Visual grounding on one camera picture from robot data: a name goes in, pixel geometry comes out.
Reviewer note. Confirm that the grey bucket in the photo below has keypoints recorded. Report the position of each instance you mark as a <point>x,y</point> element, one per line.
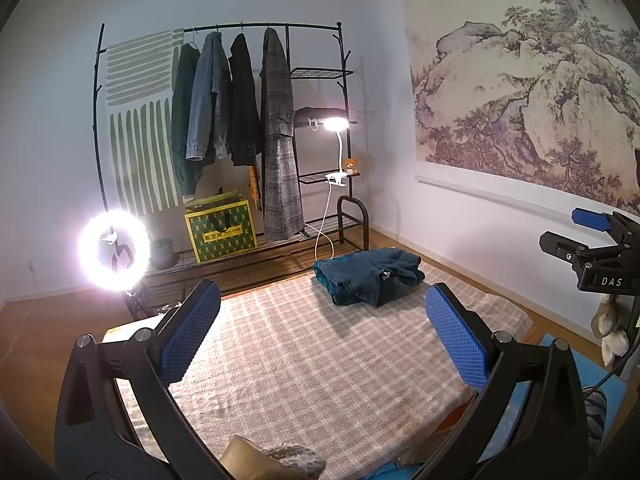
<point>163,255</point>

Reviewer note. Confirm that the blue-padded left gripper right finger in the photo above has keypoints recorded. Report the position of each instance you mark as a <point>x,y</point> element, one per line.
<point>470,343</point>

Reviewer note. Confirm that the ring light on tripod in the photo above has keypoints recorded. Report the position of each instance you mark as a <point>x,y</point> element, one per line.
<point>114,253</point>

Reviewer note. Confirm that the green striped wall hanging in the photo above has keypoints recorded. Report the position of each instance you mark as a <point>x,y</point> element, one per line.
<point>140,81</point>

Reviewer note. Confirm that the grey plaid hanging coat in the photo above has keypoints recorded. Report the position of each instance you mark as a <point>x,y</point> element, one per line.
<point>283,210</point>

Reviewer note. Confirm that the teal plaid fleece jacket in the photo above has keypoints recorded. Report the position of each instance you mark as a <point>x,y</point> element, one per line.
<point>374,277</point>

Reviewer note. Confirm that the landscape painting wall scroll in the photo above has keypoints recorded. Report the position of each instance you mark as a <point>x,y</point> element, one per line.
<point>541,91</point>

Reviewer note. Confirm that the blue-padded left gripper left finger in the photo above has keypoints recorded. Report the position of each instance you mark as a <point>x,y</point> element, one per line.
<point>171,345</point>

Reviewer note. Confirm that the black hanging coat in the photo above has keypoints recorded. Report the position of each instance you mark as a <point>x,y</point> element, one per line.
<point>244,132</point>

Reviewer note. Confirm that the small teddy bear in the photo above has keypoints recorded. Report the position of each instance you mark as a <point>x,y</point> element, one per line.
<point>350,166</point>

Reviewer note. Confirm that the green yellow storage box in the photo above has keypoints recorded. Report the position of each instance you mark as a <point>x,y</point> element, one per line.
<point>220,226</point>

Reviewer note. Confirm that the white clip desk lamp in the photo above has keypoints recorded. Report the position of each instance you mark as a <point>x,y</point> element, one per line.
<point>337,124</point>

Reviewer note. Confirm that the beige checked bed cover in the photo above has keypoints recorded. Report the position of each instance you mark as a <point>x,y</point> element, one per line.
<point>358,385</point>

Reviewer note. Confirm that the black metal clothes rack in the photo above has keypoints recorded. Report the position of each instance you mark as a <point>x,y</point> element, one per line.
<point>315,155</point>

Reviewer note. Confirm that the dark green hanging jacket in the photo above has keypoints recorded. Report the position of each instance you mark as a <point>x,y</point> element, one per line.
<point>187,173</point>

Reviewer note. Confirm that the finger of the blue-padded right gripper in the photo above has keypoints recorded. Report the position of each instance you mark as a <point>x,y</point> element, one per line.
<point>591,219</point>

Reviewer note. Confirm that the blue denim hanging jacket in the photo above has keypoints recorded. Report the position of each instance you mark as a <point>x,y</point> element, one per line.
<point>210,110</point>

